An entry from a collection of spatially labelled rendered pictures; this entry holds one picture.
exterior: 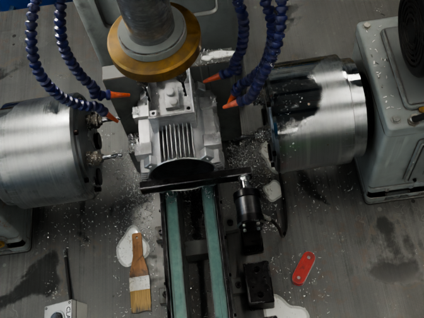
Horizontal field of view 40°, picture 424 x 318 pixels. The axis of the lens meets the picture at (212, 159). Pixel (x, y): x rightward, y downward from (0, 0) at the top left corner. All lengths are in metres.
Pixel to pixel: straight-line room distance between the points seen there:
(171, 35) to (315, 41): 0.77
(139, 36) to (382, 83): 0.52
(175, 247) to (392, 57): 0.64
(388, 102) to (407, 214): 0.38
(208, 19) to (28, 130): 0.48
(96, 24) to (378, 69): 0.63
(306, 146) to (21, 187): 0.62
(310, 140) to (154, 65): 0.37
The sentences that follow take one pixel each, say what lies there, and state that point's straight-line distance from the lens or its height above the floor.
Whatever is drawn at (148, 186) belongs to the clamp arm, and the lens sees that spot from 1.30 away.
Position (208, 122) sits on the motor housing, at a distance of 1.31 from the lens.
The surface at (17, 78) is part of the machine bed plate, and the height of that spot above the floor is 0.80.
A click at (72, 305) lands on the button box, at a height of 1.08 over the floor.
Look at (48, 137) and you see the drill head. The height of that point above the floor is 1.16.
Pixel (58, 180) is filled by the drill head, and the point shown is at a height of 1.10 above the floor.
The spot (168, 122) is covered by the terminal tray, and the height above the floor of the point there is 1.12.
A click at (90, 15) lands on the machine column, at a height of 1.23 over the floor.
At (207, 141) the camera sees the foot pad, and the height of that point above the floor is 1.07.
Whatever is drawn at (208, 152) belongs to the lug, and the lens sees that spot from 1.25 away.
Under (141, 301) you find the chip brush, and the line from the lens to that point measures 1.44.
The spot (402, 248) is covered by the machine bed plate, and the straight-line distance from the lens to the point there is 1.49.
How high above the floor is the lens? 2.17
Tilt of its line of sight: 61 degrees down
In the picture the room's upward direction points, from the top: 12 degrees counter-clockwise
